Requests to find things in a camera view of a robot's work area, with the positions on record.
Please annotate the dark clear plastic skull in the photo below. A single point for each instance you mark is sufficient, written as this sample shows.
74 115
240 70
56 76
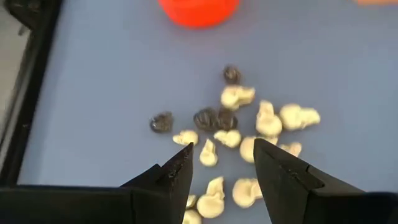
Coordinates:
231 74
229 120
205 119
161 122

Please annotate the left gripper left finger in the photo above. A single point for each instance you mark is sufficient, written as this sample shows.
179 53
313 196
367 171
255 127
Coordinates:
155 199

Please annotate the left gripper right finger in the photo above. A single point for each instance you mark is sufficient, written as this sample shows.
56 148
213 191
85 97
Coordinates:
298 199

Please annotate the orange round plastic bowl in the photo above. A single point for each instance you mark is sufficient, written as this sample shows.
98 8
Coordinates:
199 14

